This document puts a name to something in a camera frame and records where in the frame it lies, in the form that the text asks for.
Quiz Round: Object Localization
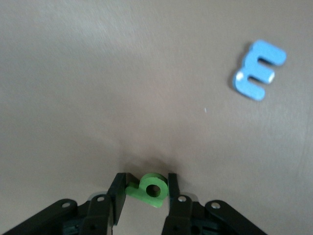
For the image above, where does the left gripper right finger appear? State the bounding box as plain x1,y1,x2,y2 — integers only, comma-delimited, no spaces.
161,173,267,235

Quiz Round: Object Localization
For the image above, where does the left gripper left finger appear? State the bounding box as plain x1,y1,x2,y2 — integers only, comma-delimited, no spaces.
0,172,130,235

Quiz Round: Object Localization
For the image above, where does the green small letter b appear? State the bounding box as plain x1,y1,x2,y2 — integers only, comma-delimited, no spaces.
125,172,169,209

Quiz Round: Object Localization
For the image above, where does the blue letter m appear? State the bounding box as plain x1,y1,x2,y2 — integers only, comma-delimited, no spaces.
231,40,287,102

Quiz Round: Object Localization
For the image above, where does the brown table cover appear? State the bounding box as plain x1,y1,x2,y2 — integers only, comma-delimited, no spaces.
0,0,313,235

